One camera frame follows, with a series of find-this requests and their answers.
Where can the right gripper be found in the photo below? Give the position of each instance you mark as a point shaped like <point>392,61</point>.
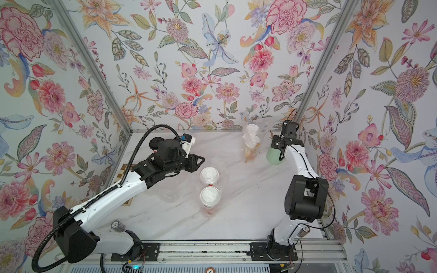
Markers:
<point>276,140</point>

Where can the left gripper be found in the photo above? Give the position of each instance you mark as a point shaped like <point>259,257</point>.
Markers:
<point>192,161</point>

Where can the white lid red cup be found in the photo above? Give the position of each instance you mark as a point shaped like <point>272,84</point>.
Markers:
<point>209,176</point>
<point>210,198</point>

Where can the white lid beige cup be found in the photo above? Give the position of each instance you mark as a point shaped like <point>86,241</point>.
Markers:
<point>251,146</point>

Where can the clear plastic carrier bag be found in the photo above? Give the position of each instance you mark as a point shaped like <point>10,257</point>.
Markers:
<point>264,125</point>

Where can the white lid floral cup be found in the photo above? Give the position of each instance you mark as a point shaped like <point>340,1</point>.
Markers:
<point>252,129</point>

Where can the white lid red back cup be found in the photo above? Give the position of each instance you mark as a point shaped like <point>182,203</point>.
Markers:
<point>210,198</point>

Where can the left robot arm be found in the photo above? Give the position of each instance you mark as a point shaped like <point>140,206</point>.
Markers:
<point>78,236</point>

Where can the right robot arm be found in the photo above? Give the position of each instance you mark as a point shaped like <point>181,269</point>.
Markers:
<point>304,203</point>

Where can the green cup holder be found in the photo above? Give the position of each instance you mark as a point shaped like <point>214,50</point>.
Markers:
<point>273,156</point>

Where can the black lid red cup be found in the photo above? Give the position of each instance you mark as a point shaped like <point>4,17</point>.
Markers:
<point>153,144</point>

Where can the wooden chessboard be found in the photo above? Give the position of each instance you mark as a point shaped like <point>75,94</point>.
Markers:
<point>126,179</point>

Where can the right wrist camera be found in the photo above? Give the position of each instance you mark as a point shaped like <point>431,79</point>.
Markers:
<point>289,129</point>

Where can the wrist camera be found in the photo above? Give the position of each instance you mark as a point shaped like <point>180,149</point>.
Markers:
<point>187,141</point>
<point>289,129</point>

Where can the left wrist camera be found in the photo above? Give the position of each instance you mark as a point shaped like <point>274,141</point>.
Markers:
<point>187,141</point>

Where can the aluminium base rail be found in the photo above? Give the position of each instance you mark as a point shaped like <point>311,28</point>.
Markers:
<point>241,251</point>

